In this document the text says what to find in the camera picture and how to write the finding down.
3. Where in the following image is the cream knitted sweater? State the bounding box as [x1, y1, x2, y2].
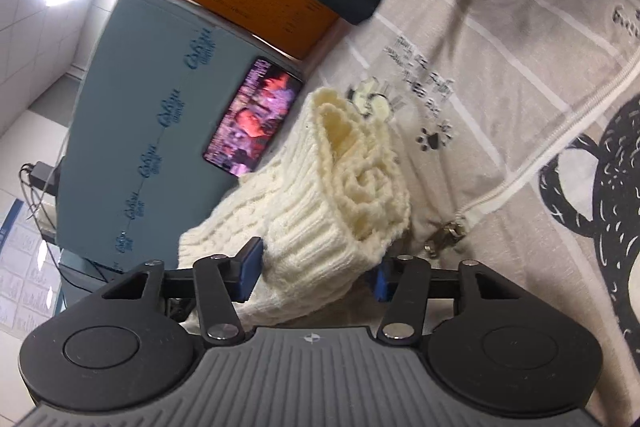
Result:
[178, 88, 410, 329]

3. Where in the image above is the metal zipper pull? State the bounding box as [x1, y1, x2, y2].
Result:
[423, 217, 468, 259]

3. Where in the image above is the black power adapter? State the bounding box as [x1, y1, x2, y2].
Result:
[18, 161, 61, 196]

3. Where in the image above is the grey-blue cardboard box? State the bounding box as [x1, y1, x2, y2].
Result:
[54, 0, 306, 273]

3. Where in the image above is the cartoon print bed sheet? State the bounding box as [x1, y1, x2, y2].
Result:
[179, 0, 640, 427]

